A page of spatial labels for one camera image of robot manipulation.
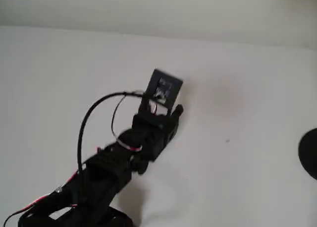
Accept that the black wrist camera board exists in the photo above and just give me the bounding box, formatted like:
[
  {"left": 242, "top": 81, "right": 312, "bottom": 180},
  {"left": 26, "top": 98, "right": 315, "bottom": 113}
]
[{"left": 139, "top": 68, "right": 184, "bottom": 116}]

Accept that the round black object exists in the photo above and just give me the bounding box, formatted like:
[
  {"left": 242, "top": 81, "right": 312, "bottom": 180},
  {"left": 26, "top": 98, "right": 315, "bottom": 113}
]
[{"left": 298, "top": 127, "right": 317, "bottom": 181}]

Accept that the red black wire bundle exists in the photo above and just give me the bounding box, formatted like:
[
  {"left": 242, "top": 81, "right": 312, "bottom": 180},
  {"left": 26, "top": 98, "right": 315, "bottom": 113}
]
[{"left": 0, "top": 171, "right": 84, "bottom": 227}]

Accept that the thin red white servo wire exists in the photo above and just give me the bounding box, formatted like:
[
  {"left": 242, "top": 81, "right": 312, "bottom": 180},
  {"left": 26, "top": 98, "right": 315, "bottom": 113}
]
[{"left": 110, "top": 91, "right": 159, "bottom": 153}]

